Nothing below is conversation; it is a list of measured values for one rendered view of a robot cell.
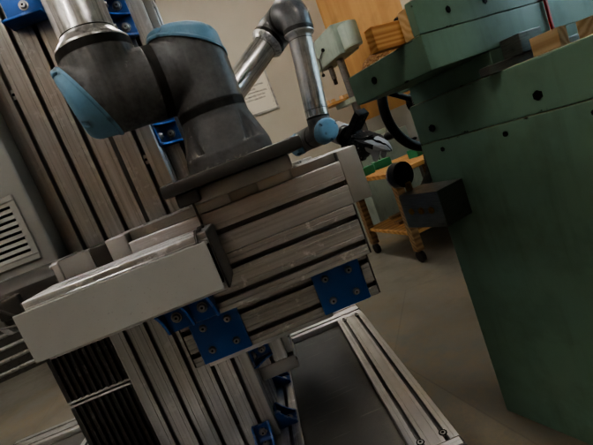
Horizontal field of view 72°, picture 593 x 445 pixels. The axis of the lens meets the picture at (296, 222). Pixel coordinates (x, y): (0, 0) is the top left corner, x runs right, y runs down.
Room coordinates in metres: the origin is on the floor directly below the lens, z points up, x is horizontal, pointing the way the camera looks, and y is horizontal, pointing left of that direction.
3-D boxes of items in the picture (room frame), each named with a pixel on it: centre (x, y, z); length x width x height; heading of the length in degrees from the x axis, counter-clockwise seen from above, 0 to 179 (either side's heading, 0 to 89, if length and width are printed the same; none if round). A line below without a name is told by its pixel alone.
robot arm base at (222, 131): (0.73, 0.07, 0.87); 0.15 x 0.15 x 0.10
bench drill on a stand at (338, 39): (3.33, -0.78, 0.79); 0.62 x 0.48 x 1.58; 16
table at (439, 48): (0.96, -0.50, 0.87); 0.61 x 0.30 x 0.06; 116
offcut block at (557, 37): (0.70, -0.51, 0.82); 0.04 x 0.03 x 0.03; 32
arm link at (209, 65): (0.73, 0.07, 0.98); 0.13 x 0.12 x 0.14; 108
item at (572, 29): (0.94, -0.57, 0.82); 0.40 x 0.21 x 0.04; 116
